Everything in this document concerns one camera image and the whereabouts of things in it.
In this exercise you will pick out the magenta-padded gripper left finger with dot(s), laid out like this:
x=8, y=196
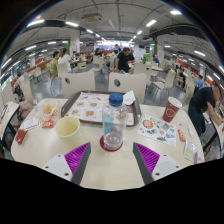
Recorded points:
x=76, y=156

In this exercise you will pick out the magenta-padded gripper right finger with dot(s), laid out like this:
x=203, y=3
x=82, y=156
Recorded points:
x=147, y=156

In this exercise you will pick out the clear blue-capped water bottle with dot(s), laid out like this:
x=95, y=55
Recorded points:
x=114, y=123

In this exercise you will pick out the cream plastic cup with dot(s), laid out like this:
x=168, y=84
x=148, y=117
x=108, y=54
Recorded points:
x=68, y=130

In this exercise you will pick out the flat round red coaster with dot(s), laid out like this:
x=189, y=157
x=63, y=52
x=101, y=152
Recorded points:
x=102, y=145

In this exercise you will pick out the colourful printed flyer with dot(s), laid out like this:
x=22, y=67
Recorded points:
x=156, y=130

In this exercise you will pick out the small red wrapper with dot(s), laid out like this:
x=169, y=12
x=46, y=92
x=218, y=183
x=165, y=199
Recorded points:
x=181, y=135

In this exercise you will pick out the dark brown food tray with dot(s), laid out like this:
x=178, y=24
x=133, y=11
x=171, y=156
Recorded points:
x=137, y=115

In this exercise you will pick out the small red sauce packet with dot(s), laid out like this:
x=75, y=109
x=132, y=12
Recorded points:
x=48, y=124

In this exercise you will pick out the clear plastic packet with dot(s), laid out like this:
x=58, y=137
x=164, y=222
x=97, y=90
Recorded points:
x=191, y=150

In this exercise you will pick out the printed paper tray liner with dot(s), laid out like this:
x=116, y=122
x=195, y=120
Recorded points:
x=85, y=108

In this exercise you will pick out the red paper cup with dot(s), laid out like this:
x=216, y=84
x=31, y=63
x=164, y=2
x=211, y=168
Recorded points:
x=171, y=110

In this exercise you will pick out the clear food bag with fries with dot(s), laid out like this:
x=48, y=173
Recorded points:
x=48, y=110

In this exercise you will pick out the white printed card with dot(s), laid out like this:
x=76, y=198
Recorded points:
x=30, y=123

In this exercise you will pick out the red flat box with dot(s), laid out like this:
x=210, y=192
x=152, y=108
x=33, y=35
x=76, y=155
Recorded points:
x=20, y=136

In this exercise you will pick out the crumpled white napkin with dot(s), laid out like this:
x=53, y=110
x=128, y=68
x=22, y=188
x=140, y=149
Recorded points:
x=129, y=98

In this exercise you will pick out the pink backpack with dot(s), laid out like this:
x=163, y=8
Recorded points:
x=26, y=110

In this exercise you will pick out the cream chair with round hole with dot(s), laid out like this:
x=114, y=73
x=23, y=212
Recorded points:
x=80, y=85
x=131, y=86

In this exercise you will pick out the person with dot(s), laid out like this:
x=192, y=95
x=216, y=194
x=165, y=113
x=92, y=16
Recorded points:
x=124, y=60
x=200, y=100
x=65, y=60
x=54, y=66

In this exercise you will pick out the group of cream chairs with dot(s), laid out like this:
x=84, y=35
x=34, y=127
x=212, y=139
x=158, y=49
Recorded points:
x=166, y=80

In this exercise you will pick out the white side table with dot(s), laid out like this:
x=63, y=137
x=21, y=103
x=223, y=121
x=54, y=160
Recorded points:
x=8, y=116

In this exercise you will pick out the ceiling air conditioner unit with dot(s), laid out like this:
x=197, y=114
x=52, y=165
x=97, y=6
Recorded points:
x=91, y=17

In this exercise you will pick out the ceiling light strips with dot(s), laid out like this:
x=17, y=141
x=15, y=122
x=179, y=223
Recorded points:
x=35, y=22

